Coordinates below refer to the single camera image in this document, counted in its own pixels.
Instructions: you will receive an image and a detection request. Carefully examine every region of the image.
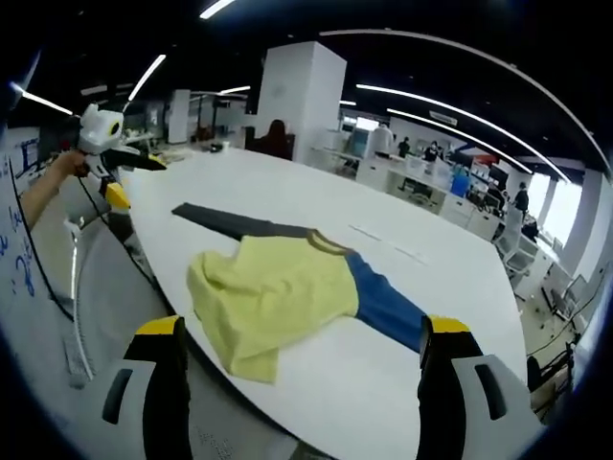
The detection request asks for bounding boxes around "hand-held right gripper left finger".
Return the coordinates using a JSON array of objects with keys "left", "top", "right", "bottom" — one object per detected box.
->
[{"left": 99, "top": 314, "right": 193, "bottom": 460}]

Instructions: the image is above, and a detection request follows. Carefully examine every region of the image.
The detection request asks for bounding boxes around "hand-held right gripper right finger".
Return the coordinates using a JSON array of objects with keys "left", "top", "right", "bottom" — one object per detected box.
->
[{"left": 416, "top": 314, "right": 547, "bottom": 460}]

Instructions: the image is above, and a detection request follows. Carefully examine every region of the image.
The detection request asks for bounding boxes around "yellow blue grey garment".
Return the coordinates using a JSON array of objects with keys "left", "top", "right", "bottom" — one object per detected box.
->
[{"left": 170, "top": 201, "right": 427, "bottom": 384}]

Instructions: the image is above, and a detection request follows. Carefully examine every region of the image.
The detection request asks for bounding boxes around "person's left hand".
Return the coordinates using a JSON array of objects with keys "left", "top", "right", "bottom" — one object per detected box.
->
[{"left": 57, "top": 150, "right": 92, "bottom": 178}]

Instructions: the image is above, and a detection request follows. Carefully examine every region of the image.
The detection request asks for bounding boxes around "white ceiling light strip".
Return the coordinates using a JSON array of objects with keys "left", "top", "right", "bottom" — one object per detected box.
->
[
  {"left": 198, "top": 0, "right": 236, "bottom": 20},
  {"left": 127, "top": 54, "right": 168, "bottom": 102},
  {"left": 356, "top": 83, "right": 571, "bottom": 183},
  {"left": 386, "top": 108, "right": 533, "bottom": 172}
]

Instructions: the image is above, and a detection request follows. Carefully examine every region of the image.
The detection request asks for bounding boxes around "white mesh office chair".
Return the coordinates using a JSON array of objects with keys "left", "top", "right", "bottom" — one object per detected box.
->
[{"left": 61, "top": 215, "right": 298, "bottom": 460}]

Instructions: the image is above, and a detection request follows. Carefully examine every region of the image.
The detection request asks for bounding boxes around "operator in white shirt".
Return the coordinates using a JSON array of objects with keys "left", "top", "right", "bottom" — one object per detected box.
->
[{"left": 0, "top": 128, "right": 73, "bottom": 384}]

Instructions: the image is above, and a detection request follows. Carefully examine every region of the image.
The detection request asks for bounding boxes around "white square pillar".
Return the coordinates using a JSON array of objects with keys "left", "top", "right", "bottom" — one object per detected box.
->
[{"left": 257, "top": 40, "right": 347, "bottom": 164}]

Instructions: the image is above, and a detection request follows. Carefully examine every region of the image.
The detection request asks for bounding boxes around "table socket strip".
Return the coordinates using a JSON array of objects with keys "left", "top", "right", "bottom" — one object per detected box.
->
[{"left": 348, "top": 222, "right": 432, "bottom": 265}]

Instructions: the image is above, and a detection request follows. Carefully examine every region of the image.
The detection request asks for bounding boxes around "white office desk row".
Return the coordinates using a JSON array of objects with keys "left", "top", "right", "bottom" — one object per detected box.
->
[{"left": 310, "top": 128, "right": 509, "bottom": 241}]

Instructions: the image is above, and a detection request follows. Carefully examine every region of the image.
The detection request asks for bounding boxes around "grey curved ceiling rail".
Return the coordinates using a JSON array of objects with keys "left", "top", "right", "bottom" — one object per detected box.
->
[{"left": 319, "top": 29, "right": 613, "bottom": 173}]

